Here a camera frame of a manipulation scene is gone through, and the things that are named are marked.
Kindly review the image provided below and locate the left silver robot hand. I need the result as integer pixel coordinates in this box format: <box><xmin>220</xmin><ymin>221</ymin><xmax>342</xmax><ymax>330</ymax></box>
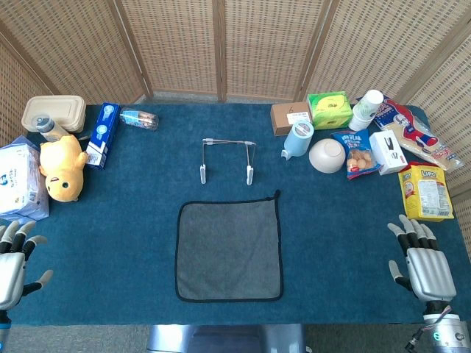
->
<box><xmin>0</xmin><ymin>220</ymin><xmax>54</xmax><ymax>310</ymax></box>

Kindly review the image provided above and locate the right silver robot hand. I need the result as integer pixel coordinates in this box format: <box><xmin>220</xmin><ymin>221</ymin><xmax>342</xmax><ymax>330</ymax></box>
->
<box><xmin>387</xmin><ymin>215</ymin><xmax>457</xmax><ymax>304</ymax></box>

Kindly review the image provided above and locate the grey and blue towel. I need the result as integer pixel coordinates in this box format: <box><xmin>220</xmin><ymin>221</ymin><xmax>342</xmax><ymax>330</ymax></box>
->
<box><xmin>175</xmin><ymin>189</ymin><xmax>284</xmax><ymax>303</ymax></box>

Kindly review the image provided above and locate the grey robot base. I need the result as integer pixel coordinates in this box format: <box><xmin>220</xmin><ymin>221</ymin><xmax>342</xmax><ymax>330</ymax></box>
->
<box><xmin>146</xmin><ymin>324</ymin><xmax>308</xmax><ymax>353</ymax></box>

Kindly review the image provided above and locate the yellow Lipo snack bag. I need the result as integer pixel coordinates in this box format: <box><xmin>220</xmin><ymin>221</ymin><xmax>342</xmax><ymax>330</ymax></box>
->
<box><xmin>397</xmin><ymin>161</ymin><xmax>455</xmax><ymax>223</ymax></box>

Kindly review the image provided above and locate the white blue tissue pack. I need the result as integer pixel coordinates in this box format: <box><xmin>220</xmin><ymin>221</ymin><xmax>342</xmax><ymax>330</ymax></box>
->
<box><xmin>0</xmin><ymin>135</ymin><xmax>50</xmax><ymax>226</ymax></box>

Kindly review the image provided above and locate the yellow plush toy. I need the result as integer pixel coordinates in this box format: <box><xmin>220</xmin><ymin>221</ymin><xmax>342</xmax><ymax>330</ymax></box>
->
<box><xmin>38</xmin><ymin>134</ymin><xmax>89</xmax><ymax>203</ymax></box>

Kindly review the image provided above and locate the white stapler box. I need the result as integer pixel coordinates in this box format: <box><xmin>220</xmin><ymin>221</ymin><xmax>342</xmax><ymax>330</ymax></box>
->
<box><xmin>368</xmin><ymin>130</ymin><xmax>408</xmax><ymax>177</ymax></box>

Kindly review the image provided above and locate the blue cookie snack bag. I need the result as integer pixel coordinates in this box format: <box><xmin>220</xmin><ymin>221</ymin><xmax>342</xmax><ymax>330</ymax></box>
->
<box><xmin>330</xmin><ymin>128</ymin><xmax>382</xmax><ymax>181</ymax></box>

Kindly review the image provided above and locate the red blue noodle packet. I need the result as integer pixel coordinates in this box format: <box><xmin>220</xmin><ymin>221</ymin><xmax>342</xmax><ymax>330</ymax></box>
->
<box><xmin>355</xmin><ymin>94</ymin><xmax>464</xmax><ymax>172</ymax></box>

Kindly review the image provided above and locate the beige bottle with grey cap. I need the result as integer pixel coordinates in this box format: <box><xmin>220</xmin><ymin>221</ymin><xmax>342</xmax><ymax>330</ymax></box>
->
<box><xmin>35</xmin><ymin>113</ymin><xmax>69</xmax><ymax>143</ymax></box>

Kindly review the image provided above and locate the beige upturned bowl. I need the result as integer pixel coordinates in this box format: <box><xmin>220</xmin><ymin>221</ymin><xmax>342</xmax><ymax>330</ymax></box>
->
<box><xmin>308</xmin><ymin>138</ymin><xmax>347</xmax><ymax>174</ymax></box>

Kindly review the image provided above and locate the blue toothpaste box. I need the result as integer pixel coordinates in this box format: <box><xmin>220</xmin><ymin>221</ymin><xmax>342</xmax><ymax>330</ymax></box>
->
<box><xmin>85</xmin><ymin>101</ymin><xmax>121</xmax><ymax>171</ymax></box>

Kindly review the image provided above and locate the beige lidded lunch box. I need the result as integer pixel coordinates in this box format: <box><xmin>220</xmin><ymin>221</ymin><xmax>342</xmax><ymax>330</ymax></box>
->
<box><xmin>21</xmin><ymin>95</ymin><xmax>88</xmax><ymax>134</ymax></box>

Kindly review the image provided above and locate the stack of paper cups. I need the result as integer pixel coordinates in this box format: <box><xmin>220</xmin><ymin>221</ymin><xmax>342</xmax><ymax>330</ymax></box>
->
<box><xmin>347</xmin><ymin>89</ymin><xmax>385</xmax><ymax>132</ymax></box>

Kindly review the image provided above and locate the light blue cylindrical container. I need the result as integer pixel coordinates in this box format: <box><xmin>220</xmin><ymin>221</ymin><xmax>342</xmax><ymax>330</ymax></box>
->
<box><xmin>281</xmin><ymin>120</ymin><xmax>315</xmax><ymax>161</ymax></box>

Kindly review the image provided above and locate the green tissue pack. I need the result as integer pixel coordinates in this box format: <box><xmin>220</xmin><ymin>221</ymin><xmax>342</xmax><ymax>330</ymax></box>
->
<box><xmin>307</xmin><ymin>90</ymin><xmax>354</xmax><ymax>130</ymax></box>

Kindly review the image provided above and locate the clear plastic snack jar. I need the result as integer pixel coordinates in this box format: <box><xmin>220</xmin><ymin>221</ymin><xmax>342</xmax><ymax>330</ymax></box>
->
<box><xmin>119</xmin><ymin>107</ymin><xmax>160</xmax><ymax>132</ymax></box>

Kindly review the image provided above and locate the brown cardboard box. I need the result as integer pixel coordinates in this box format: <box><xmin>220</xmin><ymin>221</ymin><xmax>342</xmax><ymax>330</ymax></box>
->
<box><xmin>270</xmin><ymin>101</ymin><xmax>314</xmax><ymax>137</ymax></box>

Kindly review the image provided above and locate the woven bamboo folding screen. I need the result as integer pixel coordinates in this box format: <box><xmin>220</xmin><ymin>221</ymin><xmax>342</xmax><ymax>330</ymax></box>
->
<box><xmin>0</xmin><ymin>0</ymin><xmax>471</xmax><ymax>199</ymax></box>

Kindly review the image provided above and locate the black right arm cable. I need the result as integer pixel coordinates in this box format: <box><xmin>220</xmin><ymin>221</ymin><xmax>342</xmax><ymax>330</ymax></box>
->
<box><xmin>404</xmin><ymin>304</ymin><xmax>454</xmax><ymax>351</ymax></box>

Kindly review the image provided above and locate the metal wire rack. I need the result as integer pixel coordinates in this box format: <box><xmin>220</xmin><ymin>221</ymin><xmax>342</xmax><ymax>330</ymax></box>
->
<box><xmin>199</xmin><ymin>138</ymin><xmax>258</xmax><ymax>186</ymax></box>

